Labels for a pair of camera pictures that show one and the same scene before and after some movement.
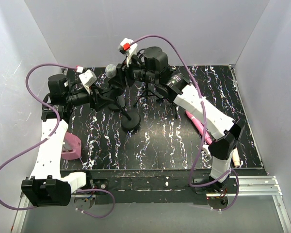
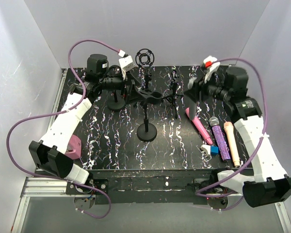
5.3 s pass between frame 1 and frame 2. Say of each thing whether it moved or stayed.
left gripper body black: moved
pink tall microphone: stayed
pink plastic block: stayed
